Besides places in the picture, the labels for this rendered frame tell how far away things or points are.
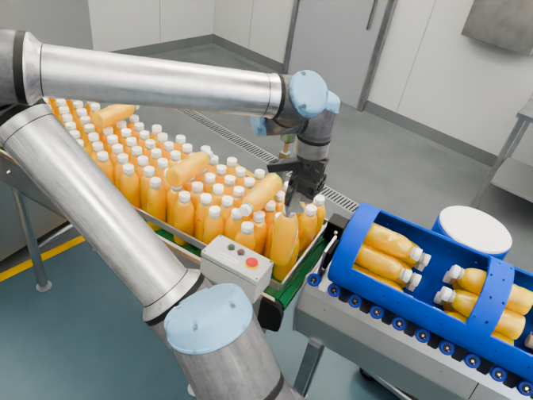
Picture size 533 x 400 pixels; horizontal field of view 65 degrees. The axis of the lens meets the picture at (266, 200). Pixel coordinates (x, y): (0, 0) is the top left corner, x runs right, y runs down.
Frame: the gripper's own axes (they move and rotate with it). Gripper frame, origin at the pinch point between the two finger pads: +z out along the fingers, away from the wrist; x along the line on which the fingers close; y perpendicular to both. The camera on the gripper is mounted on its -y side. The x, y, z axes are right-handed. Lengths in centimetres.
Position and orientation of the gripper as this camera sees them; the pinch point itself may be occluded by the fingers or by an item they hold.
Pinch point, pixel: (289, 209)
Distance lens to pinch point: 123.3
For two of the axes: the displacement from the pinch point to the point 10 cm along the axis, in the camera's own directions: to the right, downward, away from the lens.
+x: 4.9, -4.7, 7.3
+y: 8.6, 3.9, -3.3
